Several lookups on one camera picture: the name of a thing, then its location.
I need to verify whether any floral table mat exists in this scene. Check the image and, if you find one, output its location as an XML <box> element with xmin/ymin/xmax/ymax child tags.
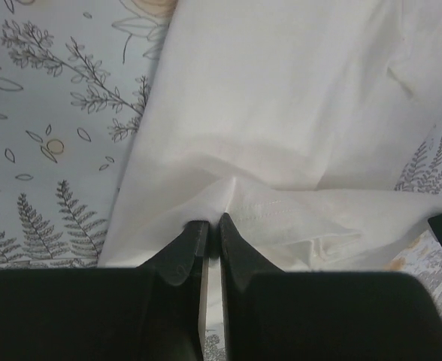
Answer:
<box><xmin>0</xmin><ymin>1</ymin><xmax>442</xmax><ymax>360</ymax></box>

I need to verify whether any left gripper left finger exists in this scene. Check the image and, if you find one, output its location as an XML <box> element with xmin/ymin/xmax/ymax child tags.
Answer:
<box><xmin>0</xmin><ymin>221</ymin><xmax>209</xmax><ymax>360</ymax></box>

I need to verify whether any white t shirt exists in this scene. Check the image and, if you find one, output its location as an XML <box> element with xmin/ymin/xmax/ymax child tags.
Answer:
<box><xmin>99</xmin><ymin>1</ymin><xmax>442</xmax><ymax>271</ymax></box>

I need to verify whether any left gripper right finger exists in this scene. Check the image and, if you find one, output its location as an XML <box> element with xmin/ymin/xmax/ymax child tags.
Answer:
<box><xmin>219</xmin><ymin>214</ymin><xmax>442</xmax><ymax>360</ymax></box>

